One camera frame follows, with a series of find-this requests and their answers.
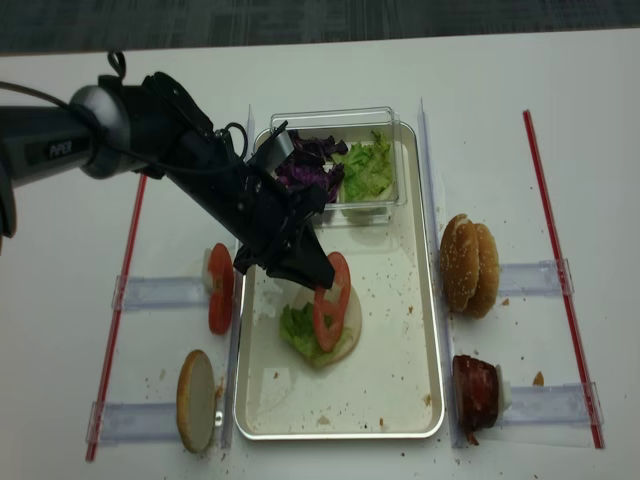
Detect green lettuce in container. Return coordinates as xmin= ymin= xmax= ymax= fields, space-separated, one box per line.
xmin=332 ymin=130 xmax=393 ymax=203

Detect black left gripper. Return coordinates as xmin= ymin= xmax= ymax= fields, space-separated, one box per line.
xmin=167 ymin=133 xmax=335 ymax=290

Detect purple cabbage pieces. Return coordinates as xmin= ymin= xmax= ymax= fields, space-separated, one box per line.
xmin=275 ymin=130 xmax=348 ymax=203

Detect red strip left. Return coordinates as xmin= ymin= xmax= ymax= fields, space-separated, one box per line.
xmin=85 ymin=175 xmax=147 ymax=463

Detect white metal tray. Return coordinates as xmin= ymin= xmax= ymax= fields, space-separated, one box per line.
xmin=234 ymin=125 xmax=445 ymax=441

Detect sesame bun top rear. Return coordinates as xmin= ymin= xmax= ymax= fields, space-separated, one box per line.
xmin=464 ymin=223 xmax=500 ymax=318

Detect orange food crumb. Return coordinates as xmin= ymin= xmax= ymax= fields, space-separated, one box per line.
xmin=532 ymin=371 xmax=544 ymax=387

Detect white pusher block meat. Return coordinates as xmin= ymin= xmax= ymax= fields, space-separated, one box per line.
xmin=495 ymin=364 xmax=512 ymax=419

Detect clear holder rail lower left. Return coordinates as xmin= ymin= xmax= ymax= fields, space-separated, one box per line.
xmin=86 ymin=402 xmax=180 ymax=445

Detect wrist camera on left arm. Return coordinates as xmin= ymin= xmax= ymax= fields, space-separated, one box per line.
xmin=247 ymin=121 xmax=295 ymax=174

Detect clear holder rail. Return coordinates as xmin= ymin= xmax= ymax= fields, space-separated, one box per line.
xmin=112 ymin=276 xmax=209 ymax=311
xmin=498 ymin=259 xmax=574 ymax=297
xmin=86 ymin=402 xmax=180 ymax=445
xmin=496 ymin=384 xmax=603 ymax=426

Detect bottom bun slice on tray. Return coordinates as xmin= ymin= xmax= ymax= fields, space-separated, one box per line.
xmin=287 ymin=288 xmax=362 ymax=339

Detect lettuce leaf on bun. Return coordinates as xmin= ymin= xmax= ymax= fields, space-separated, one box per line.
xmin=279 ymin=302 xmax=360 ymax=369

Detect red strip right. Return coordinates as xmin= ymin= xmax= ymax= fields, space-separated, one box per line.
xmin=522 ymin=109 xmax=605 ymax=450

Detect clear holder rail upper right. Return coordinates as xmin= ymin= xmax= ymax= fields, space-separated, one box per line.
xmin=498 ymin=259 xmax=574 ymax=297

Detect clear holder rail lower right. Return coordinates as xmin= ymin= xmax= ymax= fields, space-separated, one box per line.
xmin=496 ymin=384 xmax=603 ymax=426

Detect sesame bun top front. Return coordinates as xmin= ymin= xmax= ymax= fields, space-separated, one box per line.
xmin=439 ymin=214 xmax=479 ymax=312

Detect red strip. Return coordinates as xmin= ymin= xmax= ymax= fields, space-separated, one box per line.
xmin=85 ymin=175 xmax=147 ymax=463
xmin=522 ymin=109 xmax=605 ymax=450

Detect sesame bun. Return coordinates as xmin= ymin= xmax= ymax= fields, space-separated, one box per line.
xmin=439 ymin=214 xmax=479 ymax=312
xmin=464 ymin=223 xmax=500 ymax=318

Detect clear plastic container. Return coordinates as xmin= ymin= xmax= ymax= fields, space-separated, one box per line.
xmin=253 ymin=107 xmax=406 ymax=230

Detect clear holder rail upper left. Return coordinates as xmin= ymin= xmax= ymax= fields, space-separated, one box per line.
xmin=112 ymin=276 xmax=209 ymax=311

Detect bun half left holder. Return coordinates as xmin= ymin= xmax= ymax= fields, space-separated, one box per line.
xmin=176 ymin=350 xmax=216 ymax=454

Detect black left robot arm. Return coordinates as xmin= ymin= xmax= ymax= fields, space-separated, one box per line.
xmin=1 ymin=72 xmax=334 ymax=289

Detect brown meat patties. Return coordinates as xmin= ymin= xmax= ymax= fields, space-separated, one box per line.
xmin=452 ymin=355 xmax=501 ymax=446

